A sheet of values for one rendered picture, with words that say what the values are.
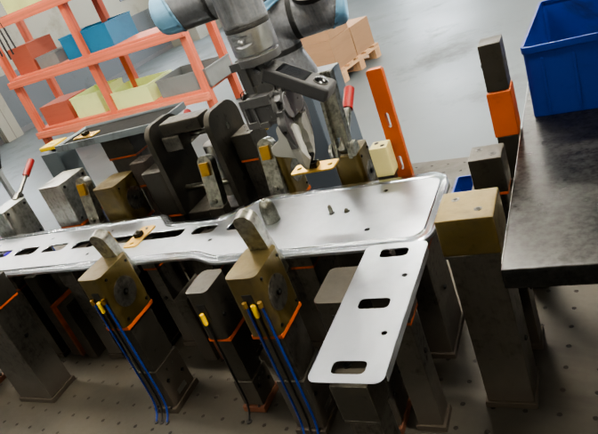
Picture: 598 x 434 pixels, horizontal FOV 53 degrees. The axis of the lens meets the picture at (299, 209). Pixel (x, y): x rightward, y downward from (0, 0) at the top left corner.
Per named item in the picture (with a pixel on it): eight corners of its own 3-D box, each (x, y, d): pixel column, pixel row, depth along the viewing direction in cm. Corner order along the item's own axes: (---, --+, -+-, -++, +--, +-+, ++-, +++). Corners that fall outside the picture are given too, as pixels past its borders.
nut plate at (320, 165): (290, 176, 106) (287, 170, 105) (297, 166, 109) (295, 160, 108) (333, 169, 102) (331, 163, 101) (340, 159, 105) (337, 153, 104)
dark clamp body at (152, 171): (203, 301, 159) (138, 175, 143) (222, 274, 168) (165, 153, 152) (225, 300, 156) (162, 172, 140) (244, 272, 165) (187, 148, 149)
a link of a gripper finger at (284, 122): (296, 142, 103) (280, 95, 100) (306, 140, 103) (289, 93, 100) (286, 153, 100) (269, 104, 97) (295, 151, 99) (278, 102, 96)
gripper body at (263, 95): (268, 116, 108) (242, 52, 103) (310, 107, 104) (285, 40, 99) (250, 134, 102) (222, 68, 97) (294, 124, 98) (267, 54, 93)
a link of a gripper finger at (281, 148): (285, 172, 107) (267, 124, 104) (314, 166, 104) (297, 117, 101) (278, 180, 104) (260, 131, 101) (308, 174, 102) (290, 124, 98)
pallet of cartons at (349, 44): (254, 102, 617) (228, 36, 587) (291, 71, 684) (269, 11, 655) (358, 80, 554) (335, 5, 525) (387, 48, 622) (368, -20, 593)
